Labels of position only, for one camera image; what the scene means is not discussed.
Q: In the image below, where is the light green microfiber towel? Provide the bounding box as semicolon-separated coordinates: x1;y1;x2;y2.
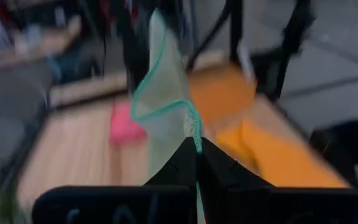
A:
129;8;205;224

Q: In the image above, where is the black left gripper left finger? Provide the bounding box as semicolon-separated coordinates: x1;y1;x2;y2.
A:
31;136;198;224

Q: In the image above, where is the orange microfiber towel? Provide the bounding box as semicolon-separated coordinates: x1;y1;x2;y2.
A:
214;117;351;189

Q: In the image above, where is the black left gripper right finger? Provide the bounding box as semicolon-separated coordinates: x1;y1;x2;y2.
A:
198;137;358;224

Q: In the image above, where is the pink microfiber towel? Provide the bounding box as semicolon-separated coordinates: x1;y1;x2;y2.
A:
108;102;149;146

